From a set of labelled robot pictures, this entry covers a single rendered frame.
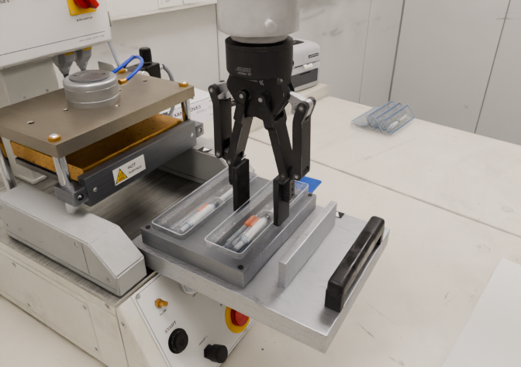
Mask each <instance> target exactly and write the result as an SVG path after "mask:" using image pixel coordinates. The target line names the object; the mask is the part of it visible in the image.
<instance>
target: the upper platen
mask: <svg viewBox="0 0 521 367"><path fill-rule="evenodd" d="M180 123H182V119H178V118H174V117H172V116H166V115H163V114H160V113H158V114H156V115H154V116H151V117H149V118H147V119H145V120H142V121H140V122H138V123H136V124H133V125H132V126H129V127H127V128H125V129H123V130H120V131H119V132H117V133H114V134H112V135H110V136H108V137H105V138H103V139H101V140H99V141H97V142H94V143H93V144H90V145H88V146H86V147H83V148H82V149H80V150H78V151H75V152H73V153H71V154H69V155H66V159H67V164H68V167H69V171H70V174H71V180H72V182H75V183H78V184H79V182H78V176H79V175H81V174H83V173H85V172H87V171H89V170H91V169H93V168H95V167H97V166H99V165H100V164H103V163H105V162H106V161H108V160H110V159H112V158H114V157H116V156H118V155H120V154H122V153H124V152H126V151H128V150H130V149H132V148H134V147H136V146H138V145H139V144H141V143H143V142H145V141H147V140H149V139H151V138H153V137H155V136H157V135H159V134H161V133H163V132H165V131H167V130H169V129H171V128H172V127H174V126H177V125H178V124H180ZM10 144H11V147H12V151H13V154H14V155H15V156H17V158H15V160H16V164H19V165H22V166H23V167H25V168H28V169H30V170H33V171H35V172H38V173H40V174H42V175H45V176H47V177H49V178H52V179H54V180H57V181H58V177H57V173H56V169H55V166H54V162H53V158H52V156H50V155H48V154H44V153H42V152H40V151H37V150H34V149H32V148H30V147H27V146H24V145H21V144H18V143H16V142H14V141H11V140H10Z"/></svg>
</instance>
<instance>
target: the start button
mask: <svg viewBox="0 0 521 367"><path fill-rule="evenodd" d="M187 345H188V335H187V333H186V332H185V331H177V332H175V333H174V335H173V337H172V339H171V347H172V348H173V350H174V351H178V352H181V351H184V350H185V349H186V347H187Z"/></svg>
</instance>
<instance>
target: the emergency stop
mask: <svg viewBox="0 0 521 367"><path fill-rule="evenodd" d="M230 317H231V321H232V322H233V324H234V325H235V326H238V327H242V326H243V325H245V324H246V323H247V321H248V319H249V317H248V316H246V315H244V314H242V313H240V312H238V311H236V310H234V309H231V312H230Z"/></svg>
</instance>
